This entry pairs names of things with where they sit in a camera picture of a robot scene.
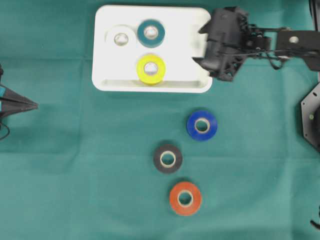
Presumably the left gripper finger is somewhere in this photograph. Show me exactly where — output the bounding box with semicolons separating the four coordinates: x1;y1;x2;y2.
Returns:
0;101;38;118
0;84;38;106

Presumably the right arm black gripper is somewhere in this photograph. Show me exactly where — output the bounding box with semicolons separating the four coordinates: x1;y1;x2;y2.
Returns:
192;6;248;82

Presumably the teal tape roll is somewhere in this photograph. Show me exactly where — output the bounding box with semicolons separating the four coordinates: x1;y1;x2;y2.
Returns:
137;19;166;48

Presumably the yellow tape roll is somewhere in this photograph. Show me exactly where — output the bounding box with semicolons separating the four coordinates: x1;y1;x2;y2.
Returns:
136;54;166;85

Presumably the white tape roll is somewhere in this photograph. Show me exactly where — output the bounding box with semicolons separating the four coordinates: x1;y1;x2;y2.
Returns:
104;25;137;52

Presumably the black tape roll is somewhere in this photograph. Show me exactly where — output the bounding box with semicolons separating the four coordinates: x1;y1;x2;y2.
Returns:
153;144;183;174

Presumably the white plastic tray case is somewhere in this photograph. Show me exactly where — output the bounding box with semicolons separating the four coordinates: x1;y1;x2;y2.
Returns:
92;5;213;93

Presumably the blue tape roll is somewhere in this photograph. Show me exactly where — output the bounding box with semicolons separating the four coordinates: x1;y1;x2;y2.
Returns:
186;110;218;142

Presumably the orange-red tape roll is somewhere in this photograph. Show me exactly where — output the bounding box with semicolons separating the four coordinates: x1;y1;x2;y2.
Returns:
169;181;202;216

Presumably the green table cloth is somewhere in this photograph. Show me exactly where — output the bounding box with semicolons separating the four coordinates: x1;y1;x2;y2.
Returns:
0;0;320;240

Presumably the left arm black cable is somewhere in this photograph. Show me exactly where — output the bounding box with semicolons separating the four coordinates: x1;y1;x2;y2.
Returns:
0;117;11;142

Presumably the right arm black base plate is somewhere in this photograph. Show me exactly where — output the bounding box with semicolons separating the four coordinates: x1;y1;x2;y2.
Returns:
300;83;320;152

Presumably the black cable bottom right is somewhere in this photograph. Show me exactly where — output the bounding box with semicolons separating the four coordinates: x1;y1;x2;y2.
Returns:
309;203;320;230

